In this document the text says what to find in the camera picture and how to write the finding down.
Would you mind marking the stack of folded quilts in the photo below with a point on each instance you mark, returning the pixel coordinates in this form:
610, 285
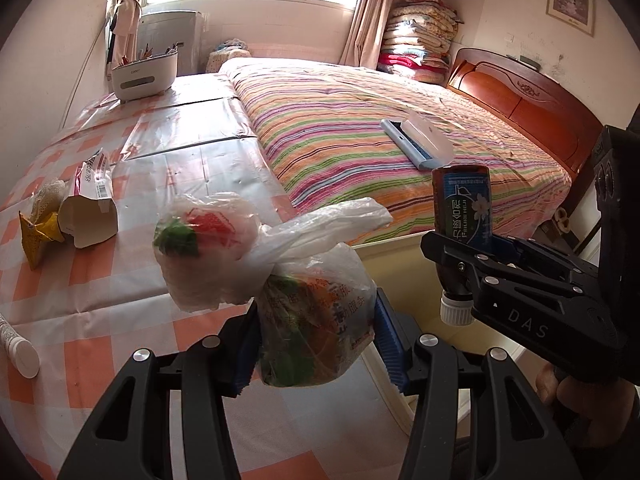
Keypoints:
417, 35

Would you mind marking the pair of beige slippers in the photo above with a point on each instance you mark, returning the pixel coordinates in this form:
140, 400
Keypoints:
560, 220

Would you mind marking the blue white open case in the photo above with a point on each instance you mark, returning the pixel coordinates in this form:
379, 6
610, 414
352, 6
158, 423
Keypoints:
415, 140

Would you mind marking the beige tied curtain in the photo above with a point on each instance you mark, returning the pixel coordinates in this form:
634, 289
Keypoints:
125, 15

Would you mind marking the striped bed sheet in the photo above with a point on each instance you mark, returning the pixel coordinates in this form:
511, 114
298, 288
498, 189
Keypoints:
350, 150

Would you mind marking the torn white paper box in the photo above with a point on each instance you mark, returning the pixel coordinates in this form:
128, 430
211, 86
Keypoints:
90, 210

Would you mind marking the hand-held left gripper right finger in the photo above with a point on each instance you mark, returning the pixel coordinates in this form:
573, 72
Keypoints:
390, 340

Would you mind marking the wooden headboard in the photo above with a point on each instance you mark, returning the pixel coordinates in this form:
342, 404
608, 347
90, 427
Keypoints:
525, 105

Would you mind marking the white desk organizer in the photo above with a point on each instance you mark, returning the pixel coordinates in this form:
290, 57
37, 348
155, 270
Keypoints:
142, 77

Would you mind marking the dark blue bottle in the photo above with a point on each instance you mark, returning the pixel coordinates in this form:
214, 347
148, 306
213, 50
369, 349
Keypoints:
462, 200

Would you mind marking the floral covered stool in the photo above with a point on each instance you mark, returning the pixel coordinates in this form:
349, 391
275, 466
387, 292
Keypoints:
225, 55

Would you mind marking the person's right hand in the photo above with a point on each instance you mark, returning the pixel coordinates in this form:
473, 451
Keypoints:
585, 405

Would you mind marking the white bag red green print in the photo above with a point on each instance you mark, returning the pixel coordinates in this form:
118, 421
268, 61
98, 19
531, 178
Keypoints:
205, 270

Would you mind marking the clear bag orange print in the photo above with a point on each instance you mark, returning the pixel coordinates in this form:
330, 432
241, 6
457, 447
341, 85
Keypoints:
310, 320

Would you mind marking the white foam net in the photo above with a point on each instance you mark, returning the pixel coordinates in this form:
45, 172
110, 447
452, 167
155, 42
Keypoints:
47, 197

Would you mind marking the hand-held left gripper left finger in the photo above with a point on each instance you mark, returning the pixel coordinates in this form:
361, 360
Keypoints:
245, 355

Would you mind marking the cream plastic trash bin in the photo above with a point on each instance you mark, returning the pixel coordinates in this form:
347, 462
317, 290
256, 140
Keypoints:
400, 270

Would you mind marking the framed picture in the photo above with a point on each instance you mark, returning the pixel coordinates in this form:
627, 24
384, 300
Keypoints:
570, 2

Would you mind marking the white pill bottle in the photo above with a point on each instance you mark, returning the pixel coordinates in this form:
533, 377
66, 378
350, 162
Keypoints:
20, 352

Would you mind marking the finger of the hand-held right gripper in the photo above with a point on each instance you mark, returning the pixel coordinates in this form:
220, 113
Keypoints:
460, 260
510, 249

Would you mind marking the small dark box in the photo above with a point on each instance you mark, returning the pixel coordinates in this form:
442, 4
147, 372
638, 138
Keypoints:
530, 64

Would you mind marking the yellow snack wrapper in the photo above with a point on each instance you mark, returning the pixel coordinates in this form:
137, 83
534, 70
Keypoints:
37, 240

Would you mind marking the white standing air conditioner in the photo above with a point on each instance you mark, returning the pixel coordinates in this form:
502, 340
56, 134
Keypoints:
170, 35

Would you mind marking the orange checkered tablecloth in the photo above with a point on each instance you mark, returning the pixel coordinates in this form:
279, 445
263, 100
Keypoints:
150, 170

